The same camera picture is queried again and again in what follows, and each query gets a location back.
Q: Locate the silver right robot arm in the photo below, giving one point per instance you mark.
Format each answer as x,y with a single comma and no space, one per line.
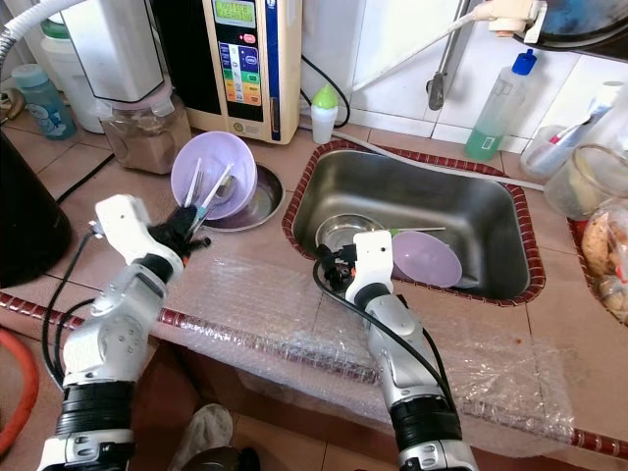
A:
402,373

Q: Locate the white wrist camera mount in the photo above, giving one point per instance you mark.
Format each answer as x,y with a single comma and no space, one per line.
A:
373,257
126,226

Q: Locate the stainless steel sink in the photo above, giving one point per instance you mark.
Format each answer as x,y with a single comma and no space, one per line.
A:
432,196

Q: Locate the slim pale utensil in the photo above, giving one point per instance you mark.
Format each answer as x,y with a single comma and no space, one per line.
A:
417,231

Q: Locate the small steel bowl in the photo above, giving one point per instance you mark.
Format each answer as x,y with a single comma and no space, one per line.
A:
339,231

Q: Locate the jar of brown snacks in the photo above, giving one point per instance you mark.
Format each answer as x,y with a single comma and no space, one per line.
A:
608,255

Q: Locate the purple plastic plate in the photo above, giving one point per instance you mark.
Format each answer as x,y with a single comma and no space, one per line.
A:
427,260

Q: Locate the round steel plate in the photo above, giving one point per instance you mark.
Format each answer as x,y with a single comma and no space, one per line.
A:
263,201

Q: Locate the bubble wrap sheet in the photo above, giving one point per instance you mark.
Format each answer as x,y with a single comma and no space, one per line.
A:
285,324

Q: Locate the purple plastic bowl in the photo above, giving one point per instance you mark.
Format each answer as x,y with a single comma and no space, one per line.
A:
226,149

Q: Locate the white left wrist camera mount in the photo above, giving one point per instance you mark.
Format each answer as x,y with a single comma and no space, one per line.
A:
126,226

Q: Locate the white water tube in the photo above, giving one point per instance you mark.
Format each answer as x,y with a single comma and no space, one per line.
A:
412,54

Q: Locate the jar of brown powder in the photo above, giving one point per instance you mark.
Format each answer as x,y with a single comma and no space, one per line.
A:
142,142

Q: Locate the green dish soap bottle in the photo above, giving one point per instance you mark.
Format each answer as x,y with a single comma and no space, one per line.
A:
491,123

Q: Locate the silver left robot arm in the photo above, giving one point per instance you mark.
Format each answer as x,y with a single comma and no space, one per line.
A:
108,339

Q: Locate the black kettle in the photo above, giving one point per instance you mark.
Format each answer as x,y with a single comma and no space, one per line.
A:
29,216

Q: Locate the metal tap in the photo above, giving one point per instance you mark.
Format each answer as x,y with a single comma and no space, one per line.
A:
442,78

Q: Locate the black pan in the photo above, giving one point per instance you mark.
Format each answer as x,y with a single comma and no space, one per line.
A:
589,20

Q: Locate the small white bottle green cap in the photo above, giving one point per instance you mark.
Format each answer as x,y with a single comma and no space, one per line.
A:
323,123

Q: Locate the white water filter housing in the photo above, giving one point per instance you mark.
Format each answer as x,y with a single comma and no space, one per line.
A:
113,44

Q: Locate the white container green lid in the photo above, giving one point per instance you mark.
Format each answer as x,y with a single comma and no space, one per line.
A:
74,69

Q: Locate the beige water ionizer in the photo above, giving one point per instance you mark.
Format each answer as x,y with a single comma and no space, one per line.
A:
240,69

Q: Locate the teal plastic bottle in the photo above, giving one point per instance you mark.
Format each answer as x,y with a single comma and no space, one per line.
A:
49,108

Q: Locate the beige faucet filter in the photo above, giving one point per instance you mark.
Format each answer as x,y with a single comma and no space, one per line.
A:
515,15

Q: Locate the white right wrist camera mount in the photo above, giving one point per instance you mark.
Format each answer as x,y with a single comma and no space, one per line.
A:
373,257

